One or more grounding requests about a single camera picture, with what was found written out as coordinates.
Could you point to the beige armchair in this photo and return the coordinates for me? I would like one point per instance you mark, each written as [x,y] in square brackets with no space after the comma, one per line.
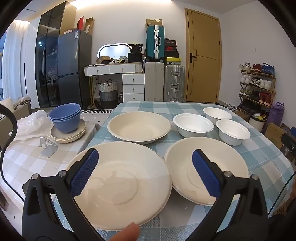
[13,104]

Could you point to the open brown cardboard box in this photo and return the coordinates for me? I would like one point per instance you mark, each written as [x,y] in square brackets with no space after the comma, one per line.
[89,26]

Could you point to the teal suitcase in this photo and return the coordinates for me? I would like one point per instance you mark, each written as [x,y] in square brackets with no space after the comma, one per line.
[155,44]

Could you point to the woven grey white basket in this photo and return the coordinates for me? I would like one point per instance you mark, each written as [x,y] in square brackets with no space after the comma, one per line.
[107,95]

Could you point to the dark glass cabinet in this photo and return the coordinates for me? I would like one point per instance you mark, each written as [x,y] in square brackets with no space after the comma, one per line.
[46,58]

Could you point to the clear bubble wrap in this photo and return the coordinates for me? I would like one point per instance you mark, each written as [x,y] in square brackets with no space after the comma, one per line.
[32,126]

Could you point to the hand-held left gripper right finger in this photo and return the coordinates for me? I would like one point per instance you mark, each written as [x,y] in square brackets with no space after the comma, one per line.
[205,173]

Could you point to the white drawer unit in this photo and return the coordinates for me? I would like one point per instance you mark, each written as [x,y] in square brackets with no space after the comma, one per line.
[134,87]

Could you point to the wide white foam bowl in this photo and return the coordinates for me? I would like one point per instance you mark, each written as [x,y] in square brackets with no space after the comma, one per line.
[193,122]

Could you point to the dark patterned box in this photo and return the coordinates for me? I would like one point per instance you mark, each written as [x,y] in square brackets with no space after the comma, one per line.
[285,128]

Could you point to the black bag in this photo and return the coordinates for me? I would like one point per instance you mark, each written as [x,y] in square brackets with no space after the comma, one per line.
[135,54]

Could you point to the cream suitcase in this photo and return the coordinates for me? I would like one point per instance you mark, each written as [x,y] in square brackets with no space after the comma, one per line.
[153,81]

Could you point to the white dotted rug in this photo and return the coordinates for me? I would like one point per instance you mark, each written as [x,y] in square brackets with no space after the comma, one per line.
[97,116]

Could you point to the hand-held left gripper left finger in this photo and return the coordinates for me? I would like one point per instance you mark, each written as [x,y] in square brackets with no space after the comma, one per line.
[84,172]

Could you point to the silver metal phone stand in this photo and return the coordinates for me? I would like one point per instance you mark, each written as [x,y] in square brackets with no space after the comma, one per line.
[49,150]

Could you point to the dark bottle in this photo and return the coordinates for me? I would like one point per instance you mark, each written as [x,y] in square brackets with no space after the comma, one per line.
[121,97]

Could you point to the cream ceramic plate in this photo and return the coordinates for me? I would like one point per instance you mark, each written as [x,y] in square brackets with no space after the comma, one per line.
[82,134]
[76,140]
[82,126]

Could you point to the brown printed cardboard box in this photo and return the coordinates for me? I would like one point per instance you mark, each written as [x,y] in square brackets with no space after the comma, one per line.
[283,208]

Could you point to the person's dark clothing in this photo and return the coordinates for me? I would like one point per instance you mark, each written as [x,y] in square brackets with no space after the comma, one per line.
[282,229]

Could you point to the silver suitcase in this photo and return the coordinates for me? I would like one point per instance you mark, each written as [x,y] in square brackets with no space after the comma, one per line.
[174,83]

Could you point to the blue checked tablecloth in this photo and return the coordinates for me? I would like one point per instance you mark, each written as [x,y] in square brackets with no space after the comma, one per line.
[143,106]

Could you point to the metal shoe rack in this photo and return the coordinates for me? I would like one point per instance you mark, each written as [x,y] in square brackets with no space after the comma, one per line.
[274,83]

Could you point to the person's left hand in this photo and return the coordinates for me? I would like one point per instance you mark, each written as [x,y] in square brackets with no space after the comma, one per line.
[126,233]

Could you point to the white waste bin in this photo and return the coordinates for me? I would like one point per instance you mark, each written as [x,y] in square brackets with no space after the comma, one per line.
[255,124]

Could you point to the oval lit mirror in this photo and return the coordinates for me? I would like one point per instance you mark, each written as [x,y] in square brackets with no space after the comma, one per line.
[113,51]

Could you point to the red black shoe box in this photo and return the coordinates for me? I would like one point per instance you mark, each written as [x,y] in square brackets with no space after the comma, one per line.
[171,48]

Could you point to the tape roll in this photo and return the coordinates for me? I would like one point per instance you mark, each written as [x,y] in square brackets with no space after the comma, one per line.
[123,58]

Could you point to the yellow black box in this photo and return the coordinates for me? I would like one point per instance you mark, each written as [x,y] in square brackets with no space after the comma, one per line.
[172,61]

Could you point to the large cream paper bowl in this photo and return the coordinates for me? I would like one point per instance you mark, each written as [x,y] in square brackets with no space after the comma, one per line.
[129,176]
[138,127]
[181,162]

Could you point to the mustard yellow door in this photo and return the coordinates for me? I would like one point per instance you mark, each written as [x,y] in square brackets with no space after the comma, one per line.
[205,76]

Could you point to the small open cardboard box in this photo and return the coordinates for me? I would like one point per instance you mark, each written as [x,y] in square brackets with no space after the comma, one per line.
[104,59]

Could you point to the person's right hand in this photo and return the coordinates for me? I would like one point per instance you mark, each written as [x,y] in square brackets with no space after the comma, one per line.
[293,195]

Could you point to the shoe rack with shoes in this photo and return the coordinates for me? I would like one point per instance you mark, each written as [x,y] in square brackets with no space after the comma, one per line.
[256,82]

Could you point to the white vanity desk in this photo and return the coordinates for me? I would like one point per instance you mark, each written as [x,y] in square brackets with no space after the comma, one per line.
[104,69]

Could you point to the purple bag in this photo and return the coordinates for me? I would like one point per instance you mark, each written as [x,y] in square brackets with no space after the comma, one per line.
[276,113]

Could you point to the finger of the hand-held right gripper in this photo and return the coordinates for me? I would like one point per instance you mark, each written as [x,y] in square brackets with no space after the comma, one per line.
[290,148]

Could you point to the white curtain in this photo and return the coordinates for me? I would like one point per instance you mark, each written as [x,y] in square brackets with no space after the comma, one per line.
[13,58]

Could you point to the grey refrigerator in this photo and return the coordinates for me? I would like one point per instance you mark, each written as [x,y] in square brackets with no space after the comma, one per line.
[74,69]

